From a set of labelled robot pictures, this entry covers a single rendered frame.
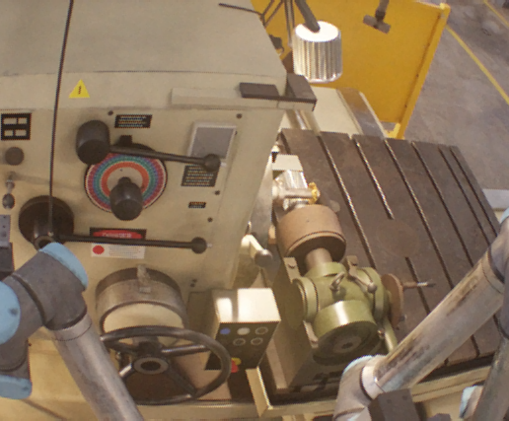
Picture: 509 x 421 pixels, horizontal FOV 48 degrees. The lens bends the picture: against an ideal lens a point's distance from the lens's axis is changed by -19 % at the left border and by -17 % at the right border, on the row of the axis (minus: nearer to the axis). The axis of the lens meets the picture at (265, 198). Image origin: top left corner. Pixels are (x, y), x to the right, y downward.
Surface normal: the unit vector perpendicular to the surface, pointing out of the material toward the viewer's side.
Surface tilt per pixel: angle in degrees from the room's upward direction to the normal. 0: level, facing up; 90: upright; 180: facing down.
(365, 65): 90
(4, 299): 5
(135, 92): 45
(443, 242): 0
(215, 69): 0
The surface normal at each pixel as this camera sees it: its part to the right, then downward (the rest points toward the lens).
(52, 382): 0.25, -0.72
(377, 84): 0.22, 0.69
